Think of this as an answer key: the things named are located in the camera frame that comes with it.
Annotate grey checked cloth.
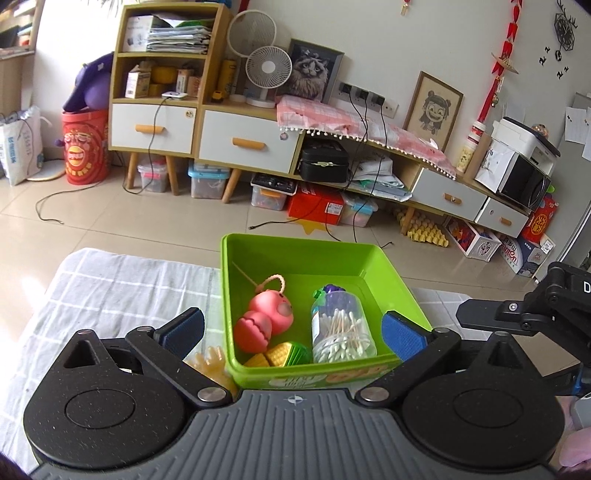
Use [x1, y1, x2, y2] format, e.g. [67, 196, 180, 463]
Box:
[0, 247, 486, 471]

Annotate purple plush toy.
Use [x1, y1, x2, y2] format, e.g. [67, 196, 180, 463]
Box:
[62, 52, 114, 113]

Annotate toy corn cob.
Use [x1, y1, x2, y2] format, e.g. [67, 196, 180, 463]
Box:
[245, 342, 312, 368]

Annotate red round bucket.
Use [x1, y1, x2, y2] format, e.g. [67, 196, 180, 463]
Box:
[62, 109, 110, 186]

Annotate pink checked cloth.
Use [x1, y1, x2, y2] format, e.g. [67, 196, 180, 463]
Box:
[276, 95, 457, 180]

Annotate clear storage box blue lid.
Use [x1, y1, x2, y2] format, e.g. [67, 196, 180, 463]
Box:
[187, 163, 230, 200]

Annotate white shopping bag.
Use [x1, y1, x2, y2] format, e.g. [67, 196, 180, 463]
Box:
[0, 105, 47, 186]

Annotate tan rubber hand toy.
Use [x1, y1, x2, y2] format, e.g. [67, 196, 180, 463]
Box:
[185, 346, 238, 398]

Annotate white printer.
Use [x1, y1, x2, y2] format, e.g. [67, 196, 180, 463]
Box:
[492, 117, 561, 177]

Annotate clear cotton swab jar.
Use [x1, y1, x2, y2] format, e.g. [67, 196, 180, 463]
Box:
[311, 289, 377, 364]

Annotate black case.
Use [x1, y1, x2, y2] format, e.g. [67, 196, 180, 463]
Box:
[295, 137, 349, 183]

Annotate small white fan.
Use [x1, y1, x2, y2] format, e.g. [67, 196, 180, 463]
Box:
[245, 45, 293, 109]

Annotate purple toy grapes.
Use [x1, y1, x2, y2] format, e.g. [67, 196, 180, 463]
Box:
[322, 284, 345, 294]

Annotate large white fan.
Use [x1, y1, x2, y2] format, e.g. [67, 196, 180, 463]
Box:
[226, 10, 276, 103]

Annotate clear storage box pink lid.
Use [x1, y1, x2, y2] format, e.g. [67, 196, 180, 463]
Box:
[137, 159, 168, 193]

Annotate framed cartoon drawing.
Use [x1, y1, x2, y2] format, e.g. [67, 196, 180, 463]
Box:
[403, 71, 464, 151]

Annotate framed cat picture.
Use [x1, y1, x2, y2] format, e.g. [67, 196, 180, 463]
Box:
[280, 39, 344, 103]

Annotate black microwave oven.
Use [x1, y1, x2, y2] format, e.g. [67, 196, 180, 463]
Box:
[475, 140, 550, 211]

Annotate green plastic bin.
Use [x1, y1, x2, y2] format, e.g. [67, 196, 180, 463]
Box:
[221, 234, 432, 389]

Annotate pink toy pig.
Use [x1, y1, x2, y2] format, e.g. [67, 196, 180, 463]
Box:
[233, 274, 294, 354]

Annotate red cardboard box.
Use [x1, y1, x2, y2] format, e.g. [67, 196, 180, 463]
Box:
[287, 182, 345, 225]

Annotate wooden cabinet with white drawers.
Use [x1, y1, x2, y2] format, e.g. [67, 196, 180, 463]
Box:
[108, 2, 528, 237]

